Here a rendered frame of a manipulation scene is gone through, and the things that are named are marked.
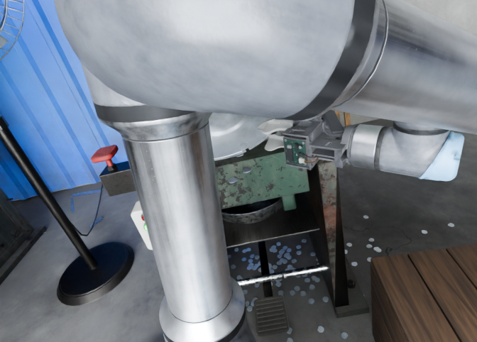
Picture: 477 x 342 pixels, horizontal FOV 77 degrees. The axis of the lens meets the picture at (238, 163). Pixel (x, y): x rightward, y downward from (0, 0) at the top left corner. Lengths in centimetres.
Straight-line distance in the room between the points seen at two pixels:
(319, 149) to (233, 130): 21
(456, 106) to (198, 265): 27
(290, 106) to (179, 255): 22
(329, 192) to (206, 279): 55
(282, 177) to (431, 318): 46
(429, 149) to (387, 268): 45
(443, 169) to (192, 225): 37
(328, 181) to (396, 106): 61
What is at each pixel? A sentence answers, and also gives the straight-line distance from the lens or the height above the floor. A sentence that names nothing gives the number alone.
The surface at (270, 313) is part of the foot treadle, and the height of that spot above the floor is 16.
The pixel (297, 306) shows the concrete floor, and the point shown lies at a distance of 125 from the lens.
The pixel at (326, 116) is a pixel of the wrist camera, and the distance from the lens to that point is 63.
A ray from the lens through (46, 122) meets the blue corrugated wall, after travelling 259.
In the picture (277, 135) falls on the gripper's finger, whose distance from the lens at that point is 65.
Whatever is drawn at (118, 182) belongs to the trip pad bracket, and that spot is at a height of 67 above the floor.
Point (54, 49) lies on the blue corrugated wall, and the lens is 235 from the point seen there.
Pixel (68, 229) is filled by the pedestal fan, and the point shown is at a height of 30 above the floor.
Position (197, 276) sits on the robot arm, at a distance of 35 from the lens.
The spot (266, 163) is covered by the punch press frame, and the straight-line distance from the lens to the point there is 83.
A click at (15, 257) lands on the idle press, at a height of 3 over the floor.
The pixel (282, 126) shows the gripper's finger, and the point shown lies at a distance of 61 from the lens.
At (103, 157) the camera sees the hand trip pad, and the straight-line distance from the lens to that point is 85.
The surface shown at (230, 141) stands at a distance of 65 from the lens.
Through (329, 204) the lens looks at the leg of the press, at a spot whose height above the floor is 48.
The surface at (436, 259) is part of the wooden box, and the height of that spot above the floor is 35.
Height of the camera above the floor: 103
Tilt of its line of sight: 28 degrees down
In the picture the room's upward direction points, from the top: 15 degrees counter-clockwise
